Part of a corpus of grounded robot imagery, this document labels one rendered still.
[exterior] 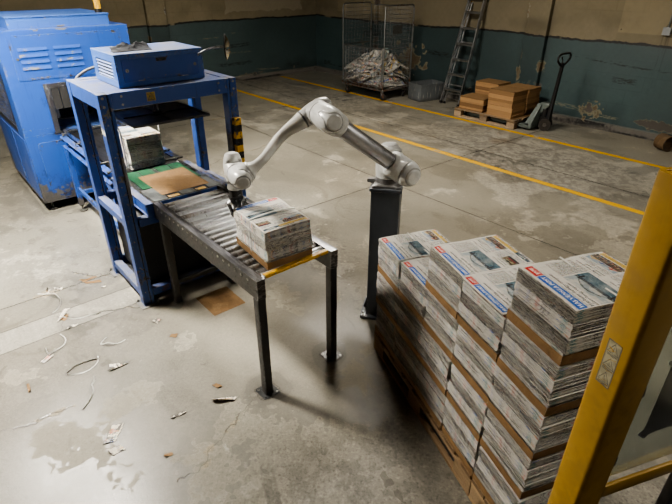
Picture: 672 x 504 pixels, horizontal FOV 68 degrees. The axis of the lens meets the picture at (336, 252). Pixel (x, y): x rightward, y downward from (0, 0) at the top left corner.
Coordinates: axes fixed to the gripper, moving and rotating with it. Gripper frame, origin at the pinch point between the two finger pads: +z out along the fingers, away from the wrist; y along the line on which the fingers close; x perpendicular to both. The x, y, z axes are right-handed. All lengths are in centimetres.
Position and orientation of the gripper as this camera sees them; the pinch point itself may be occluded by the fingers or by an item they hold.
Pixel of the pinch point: (238, 221)
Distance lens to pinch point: 294.4
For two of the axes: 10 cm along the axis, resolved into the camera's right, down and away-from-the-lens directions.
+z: 0.0, 8.7, 4.9
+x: -6.5, -3.7, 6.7
